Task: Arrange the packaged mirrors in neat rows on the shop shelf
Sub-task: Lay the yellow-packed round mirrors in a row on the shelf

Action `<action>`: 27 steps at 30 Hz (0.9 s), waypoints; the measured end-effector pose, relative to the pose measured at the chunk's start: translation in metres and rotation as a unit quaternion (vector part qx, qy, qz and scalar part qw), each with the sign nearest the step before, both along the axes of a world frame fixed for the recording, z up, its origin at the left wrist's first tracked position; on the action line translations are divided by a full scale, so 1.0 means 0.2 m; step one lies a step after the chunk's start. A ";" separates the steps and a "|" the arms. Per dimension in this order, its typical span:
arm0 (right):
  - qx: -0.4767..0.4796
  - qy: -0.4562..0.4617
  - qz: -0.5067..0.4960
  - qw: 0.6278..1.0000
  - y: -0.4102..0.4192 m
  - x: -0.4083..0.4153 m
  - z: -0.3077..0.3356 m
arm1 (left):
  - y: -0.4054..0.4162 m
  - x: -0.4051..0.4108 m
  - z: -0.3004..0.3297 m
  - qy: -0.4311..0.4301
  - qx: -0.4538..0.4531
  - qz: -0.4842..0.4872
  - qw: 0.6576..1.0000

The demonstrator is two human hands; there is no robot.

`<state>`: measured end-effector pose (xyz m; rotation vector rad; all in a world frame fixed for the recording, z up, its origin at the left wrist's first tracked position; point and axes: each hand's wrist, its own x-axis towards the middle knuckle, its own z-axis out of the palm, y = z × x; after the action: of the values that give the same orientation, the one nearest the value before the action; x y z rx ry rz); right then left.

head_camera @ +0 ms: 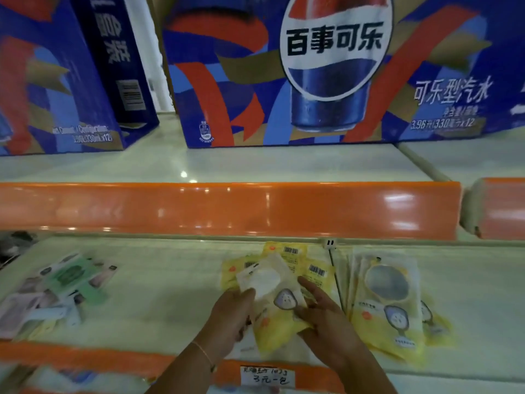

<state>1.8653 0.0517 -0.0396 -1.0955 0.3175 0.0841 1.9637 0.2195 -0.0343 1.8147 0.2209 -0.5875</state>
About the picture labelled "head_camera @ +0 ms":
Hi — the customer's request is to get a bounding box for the person's right hand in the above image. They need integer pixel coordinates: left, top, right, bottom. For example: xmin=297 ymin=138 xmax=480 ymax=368
xmin=294 ymin=276 xmax=373 ymax=369

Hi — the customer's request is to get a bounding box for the person's left hand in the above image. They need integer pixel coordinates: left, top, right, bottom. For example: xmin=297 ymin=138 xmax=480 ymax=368
xmin=196 ymin=287 xmax=257 ymax=362

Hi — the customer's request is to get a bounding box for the orange edged white shelf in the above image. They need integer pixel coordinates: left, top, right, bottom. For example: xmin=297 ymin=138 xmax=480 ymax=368
xmin=0 ymin=112 xmax=525 ymax=394

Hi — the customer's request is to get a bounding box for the yellow printed packet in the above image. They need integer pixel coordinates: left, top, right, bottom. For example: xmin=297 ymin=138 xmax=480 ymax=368
xmin=297 ymin=258 xmax=335 ymax=301

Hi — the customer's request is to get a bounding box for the white handwritten price label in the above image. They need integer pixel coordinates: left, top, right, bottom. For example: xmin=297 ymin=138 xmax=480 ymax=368
xmin=240 ymin=364 xmax=296 ymax=389

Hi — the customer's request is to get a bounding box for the blue printed drink carton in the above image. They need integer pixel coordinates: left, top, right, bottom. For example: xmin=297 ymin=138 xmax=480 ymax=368
xmin=162 ymin=0 xmax=525 ymax=149
xmin=0 ymin=0 xmax=160 ymax=157

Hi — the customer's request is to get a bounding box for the thin white bracelet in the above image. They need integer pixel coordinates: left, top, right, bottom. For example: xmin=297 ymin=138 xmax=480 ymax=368
xmin=190 ymin=340 xmax=217 ymax=373

